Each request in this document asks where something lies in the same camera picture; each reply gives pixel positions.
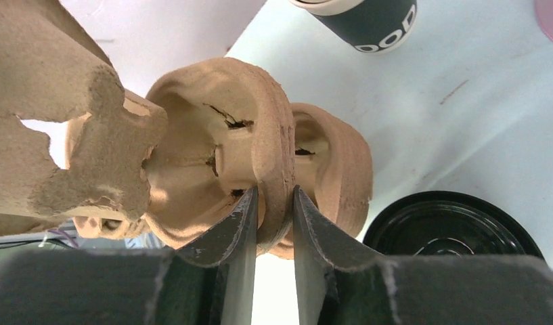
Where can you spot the black sleeved paper cup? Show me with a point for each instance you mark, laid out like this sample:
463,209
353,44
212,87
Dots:
369,26

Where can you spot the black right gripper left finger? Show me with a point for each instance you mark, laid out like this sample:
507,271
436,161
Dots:
208,281

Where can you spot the brown cardboard cup carrier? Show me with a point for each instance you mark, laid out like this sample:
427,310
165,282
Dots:
65,116

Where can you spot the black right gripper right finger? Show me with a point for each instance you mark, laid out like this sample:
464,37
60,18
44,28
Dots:
341,281

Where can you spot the stack of black lids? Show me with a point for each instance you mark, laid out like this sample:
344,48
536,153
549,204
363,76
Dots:
447,223

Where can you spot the pink straw holder cup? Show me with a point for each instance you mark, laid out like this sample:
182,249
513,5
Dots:
544,16

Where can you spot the single brown cup carrier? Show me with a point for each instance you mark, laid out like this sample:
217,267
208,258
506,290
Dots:
177,161

